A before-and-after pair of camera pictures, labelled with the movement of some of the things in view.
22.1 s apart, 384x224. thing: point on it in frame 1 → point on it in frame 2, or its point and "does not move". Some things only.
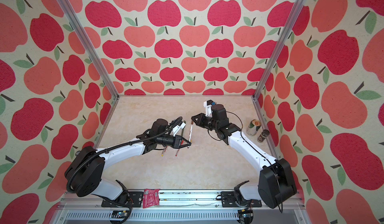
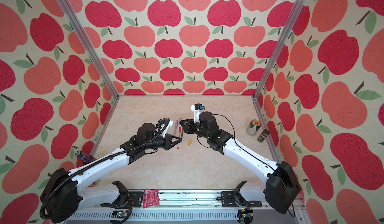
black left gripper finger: [188, 142] → [172, 136]
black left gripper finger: [189, 144] → [174, 143]
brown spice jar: [263, 136] does not move
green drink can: [253, 126] does not move
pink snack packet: [151, 198] does not move
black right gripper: [197, 122] → [186, 129]
